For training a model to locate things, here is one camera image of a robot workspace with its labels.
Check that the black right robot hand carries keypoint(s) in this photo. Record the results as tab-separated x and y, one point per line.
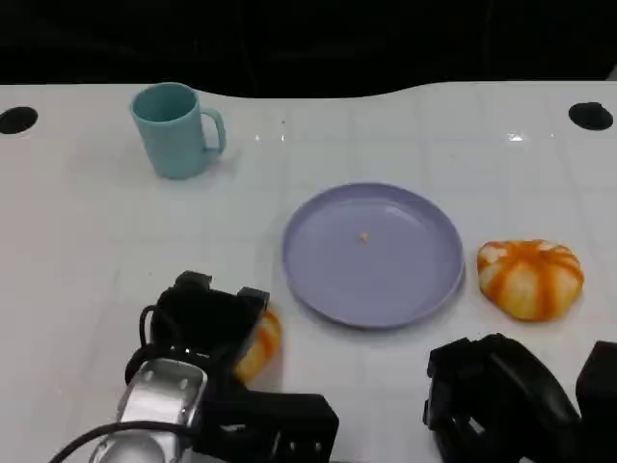
506	400

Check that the orange and white bread roll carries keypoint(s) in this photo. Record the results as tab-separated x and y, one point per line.
262	342
530	280

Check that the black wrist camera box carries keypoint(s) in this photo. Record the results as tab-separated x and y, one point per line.
270	419
600	381

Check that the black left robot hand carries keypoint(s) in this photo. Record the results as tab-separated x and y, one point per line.
197	318

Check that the black table grommet hole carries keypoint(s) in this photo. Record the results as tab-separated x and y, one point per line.
590	116
17	119

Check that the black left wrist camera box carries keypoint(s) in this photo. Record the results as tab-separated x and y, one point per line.
270	419

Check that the lilac plate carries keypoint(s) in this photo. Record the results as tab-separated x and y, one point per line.
371	280

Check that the pale green mug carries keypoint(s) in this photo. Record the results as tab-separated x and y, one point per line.
166	140

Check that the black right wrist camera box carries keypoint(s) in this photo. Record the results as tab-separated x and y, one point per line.
600	381

